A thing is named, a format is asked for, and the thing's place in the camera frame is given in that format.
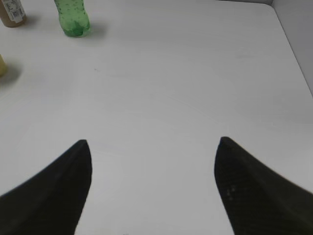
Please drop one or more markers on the orange juice bottle white cap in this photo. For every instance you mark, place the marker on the orange juice bottle white cap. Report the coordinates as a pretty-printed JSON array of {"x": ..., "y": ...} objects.
[{"x": 12, "y": 13}]

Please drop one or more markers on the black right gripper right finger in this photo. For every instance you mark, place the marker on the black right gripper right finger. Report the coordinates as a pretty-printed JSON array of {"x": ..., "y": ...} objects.
[{"x": 257, "y": 200}]

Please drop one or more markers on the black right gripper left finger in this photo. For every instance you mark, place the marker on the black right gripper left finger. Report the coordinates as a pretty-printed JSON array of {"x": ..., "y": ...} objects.
[{"x": 52, "y": 201}]

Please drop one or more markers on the yellow paper cup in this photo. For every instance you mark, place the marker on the yellow paper cup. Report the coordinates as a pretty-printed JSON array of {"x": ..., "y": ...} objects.
[{"x": 3, "y": 66}]

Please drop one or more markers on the green soda bottle yellow cap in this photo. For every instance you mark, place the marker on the green soda bottle yellow cap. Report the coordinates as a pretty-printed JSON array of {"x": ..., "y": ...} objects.
[{"x": 73, "y": 17}]

